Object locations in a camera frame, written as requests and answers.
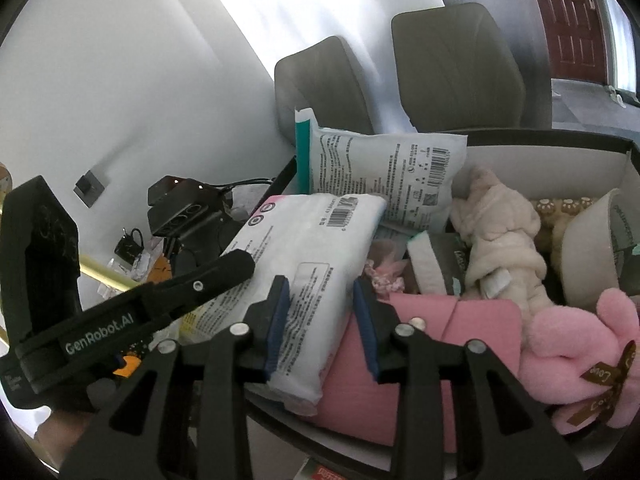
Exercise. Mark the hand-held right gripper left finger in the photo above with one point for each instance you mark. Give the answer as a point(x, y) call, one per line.
point(279, 320)

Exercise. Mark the white tissue pack pink label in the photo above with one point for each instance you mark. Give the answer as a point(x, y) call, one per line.
point(300, 240)

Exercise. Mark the white slipper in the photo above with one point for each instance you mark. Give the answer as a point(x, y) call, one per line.
point(619, 96)

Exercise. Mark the black camera device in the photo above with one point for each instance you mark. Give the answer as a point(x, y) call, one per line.
point(180, 210)

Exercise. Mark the white tape roll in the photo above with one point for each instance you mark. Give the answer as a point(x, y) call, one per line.
point(585, 240)

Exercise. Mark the grey upholstered chair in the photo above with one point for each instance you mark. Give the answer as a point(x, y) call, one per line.
point(450, 70)
point(320, 90)

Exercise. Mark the grey wall socket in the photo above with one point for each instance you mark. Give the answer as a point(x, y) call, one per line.
point(90, 187)

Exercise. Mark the paw print cushion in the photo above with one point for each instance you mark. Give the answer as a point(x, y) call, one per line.
point(560, 207)

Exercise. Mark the black storage box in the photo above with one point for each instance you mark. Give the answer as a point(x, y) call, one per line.
point(540, 170)

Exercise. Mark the brown panelled door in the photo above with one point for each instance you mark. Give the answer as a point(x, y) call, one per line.
point(565, 20)

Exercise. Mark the cream plush toy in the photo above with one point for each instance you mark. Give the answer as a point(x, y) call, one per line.
point(495, 245)

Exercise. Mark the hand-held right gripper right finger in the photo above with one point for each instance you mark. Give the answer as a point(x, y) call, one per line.
point(364, 330)

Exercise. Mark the grey green folded cloth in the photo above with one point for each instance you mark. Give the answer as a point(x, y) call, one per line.
point(440, 265)

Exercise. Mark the pink scrunchie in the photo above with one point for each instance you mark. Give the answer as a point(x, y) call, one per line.
point(385, 280)

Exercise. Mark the pink plush toy brown ribbon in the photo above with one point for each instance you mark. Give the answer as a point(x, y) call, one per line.
point(560, 345)

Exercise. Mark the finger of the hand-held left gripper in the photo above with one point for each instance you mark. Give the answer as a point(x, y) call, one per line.
point(215, 275)

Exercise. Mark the orange plush toy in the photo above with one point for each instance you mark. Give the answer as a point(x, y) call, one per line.
point(127, 366)

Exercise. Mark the small black plug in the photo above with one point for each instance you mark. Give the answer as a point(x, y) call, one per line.
point(127, 250)

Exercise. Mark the pink fabric pouch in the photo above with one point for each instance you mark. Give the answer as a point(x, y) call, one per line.
point(450, 385)

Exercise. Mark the teal white pack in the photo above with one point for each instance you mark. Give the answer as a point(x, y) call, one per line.
point(302, 160)

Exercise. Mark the white wipes pack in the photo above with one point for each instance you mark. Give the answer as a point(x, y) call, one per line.
point(380, 165)

